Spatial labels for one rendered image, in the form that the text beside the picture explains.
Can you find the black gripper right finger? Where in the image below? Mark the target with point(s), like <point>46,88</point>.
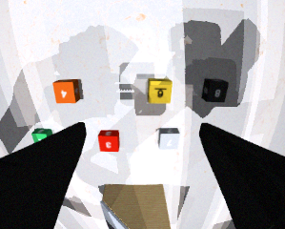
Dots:
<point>252,178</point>

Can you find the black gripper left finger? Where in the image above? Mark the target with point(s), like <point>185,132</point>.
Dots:
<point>34,180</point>

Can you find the red block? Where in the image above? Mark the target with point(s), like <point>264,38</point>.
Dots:
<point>109,141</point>

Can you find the dark grey block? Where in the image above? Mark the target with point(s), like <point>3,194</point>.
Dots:
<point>214,90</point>

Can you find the green block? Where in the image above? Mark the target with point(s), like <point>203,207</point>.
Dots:
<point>38,134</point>

